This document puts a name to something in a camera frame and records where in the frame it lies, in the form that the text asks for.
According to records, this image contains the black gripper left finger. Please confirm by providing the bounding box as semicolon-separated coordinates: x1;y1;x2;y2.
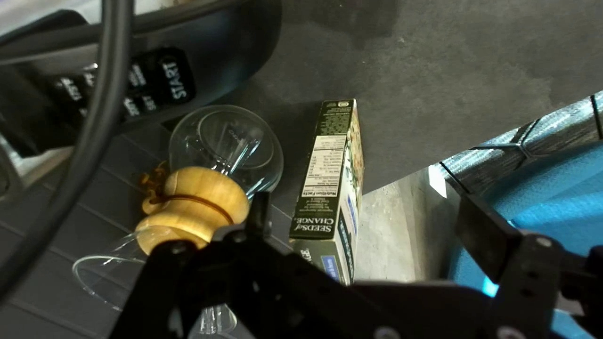
109;189;354;339

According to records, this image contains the blue chair with light stripe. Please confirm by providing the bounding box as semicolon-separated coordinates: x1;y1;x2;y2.
439;90;603;339

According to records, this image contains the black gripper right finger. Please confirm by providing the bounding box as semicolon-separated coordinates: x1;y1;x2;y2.
448;176;603;339

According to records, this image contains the glass carafe with wooden collar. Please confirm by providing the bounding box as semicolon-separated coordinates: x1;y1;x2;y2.
70;101;286;339

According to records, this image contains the stainless steel electric kettle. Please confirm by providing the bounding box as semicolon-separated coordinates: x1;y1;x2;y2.
0;0;284;159

